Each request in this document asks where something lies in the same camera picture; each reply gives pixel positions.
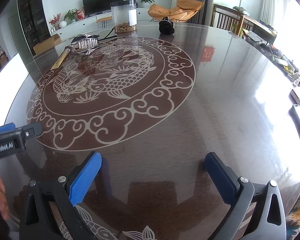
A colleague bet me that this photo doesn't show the person's left hand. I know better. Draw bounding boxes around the person's left hand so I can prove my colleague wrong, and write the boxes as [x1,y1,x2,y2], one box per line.
[0,178,10,221]

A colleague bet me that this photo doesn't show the orange lounge chair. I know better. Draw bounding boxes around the orange lounge chair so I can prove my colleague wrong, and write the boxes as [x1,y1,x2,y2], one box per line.
[147,0,204,22]

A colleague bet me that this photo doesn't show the black display cabinet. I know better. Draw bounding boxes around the black display cabinet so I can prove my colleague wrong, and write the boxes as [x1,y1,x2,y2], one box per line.
[17,0,50,56]

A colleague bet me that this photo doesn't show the white storage box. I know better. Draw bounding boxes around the white storage box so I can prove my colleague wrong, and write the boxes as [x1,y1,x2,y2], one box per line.
[0,53,29,126]

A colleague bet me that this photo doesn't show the cardboard box on floor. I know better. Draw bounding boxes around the cardboard box on floor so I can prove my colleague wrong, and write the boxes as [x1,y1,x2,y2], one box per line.
[33,34,62,55]

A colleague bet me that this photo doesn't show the wooden railing bench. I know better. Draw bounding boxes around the wooden railing bench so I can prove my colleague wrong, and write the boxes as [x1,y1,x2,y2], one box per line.
[210,4,277,44]

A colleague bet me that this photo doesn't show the white tv console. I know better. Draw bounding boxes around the white tv console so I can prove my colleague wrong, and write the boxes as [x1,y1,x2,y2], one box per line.
[50,7,153,41]

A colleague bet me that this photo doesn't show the clear jar black lid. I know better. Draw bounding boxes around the clear jar black lid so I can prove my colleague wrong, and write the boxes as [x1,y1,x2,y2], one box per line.
[110,0,138,34]

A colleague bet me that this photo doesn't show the black fuzzy sock bundle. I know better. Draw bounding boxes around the black fuzzy sock bundle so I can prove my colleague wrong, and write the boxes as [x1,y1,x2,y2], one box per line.
[159,17,175,35]

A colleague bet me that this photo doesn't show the red flowers in vase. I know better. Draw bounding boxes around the red flowers in vase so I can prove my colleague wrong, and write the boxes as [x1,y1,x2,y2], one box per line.
[49,13,61,30]

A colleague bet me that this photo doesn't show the wooden bench stool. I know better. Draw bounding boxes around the wooden bench stool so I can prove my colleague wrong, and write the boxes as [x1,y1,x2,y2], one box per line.
[96,16,112,29]

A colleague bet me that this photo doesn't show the gold cream tube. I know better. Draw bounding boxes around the gold cream tube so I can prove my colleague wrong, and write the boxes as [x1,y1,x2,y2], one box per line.
[51,46,72,70]

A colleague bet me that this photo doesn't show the flat screen television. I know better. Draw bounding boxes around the flat screen television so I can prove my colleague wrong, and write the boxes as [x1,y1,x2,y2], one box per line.
[82,0,122,16]

